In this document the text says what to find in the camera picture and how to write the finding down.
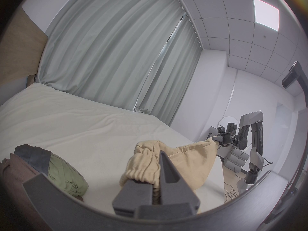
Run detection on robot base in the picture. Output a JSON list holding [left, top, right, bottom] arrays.
[[208, 126, 253, 194]]

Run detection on bed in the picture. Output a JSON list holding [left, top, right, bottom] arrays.
[[0, 7, 225, 214]]

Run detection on black garment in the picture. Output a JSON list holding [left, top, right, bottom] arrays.
[[14, 144, 51, 175]]

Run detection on square ceiling light panel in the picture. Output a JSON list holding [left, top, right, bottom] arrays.
[[253, 0, 280, 32]]

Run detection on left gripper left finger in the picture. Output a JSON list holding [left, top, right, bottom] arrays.
[[112, 179, 154, 217]]

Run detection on pale green curtain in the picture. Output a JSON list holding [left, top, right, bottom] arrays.
[[36, 0, 188, 110], [134, 15, 203, 127]]

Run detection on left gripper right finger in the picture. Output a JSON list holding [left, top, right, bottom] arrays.
[[135, 150, 201, 218]]

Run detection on brown garment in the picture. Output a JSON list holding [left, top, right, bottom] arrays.
[[0, 153, 84, 216]]

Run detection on tan shorts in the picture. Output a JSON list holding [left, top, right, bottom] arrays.
[[120, 139, 219, 191]]

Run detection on green garment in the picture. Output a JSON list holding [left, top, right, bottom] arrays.
[[47, 153, 89, 197]]

